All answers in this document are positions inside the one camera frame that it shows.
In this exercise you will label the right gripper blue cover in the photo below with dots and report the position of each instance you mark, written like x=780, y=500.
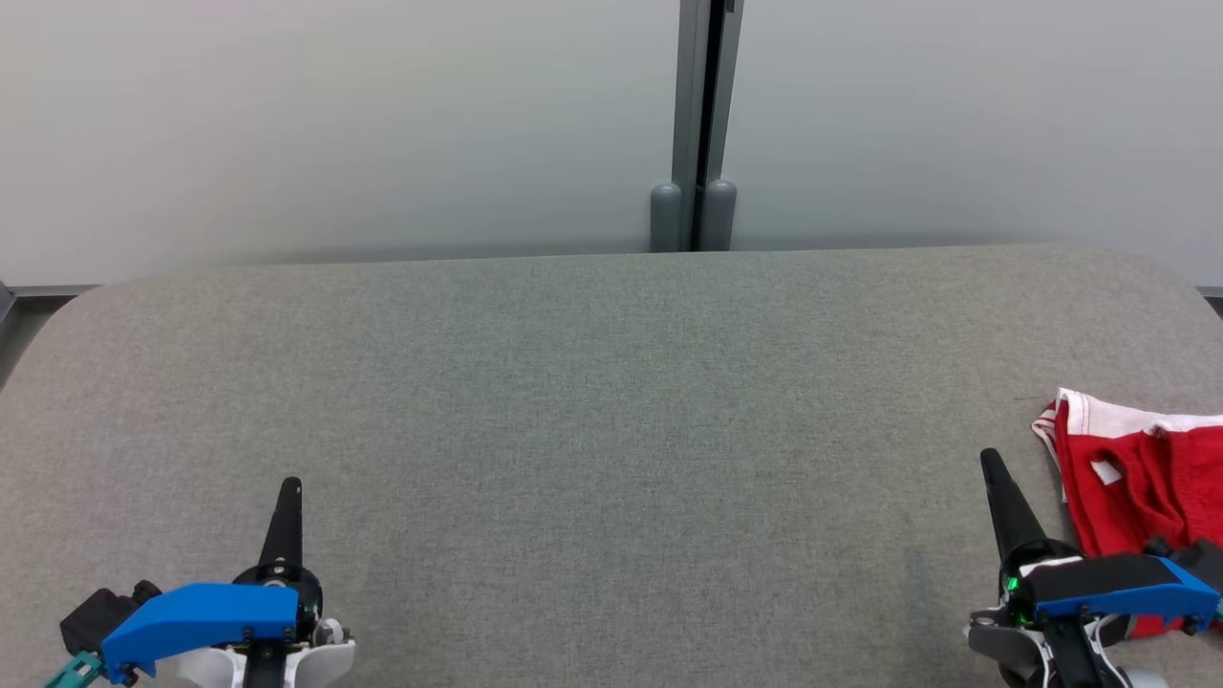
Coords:
x=1108, y=588

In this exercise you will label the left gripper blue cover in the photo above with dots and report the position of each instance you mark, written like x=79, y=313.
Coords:
x=201, y=616

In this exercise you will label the red shorts with white trim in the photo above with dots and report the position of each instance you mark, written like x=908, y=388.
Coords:
x=1127, y=497

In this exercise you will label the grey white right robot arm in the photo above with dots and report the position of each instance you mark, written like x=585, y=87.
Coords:
x=1003, y=645

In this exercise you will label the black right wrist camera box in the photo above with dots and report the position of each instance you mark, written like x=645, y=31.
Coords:
x=1204, y=559

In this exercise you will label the teal left wrist camera connector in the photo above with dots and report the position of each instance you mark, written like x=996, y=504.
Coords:
x=76, y=669

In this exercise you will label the grey cylindrical post foot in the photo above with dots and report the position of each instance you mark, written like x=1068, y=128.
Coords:
x=666, y=220
x=718, y=218

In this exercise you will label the grey partition post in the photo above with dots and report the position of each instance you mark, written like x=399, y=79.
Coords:
x=688, y=96

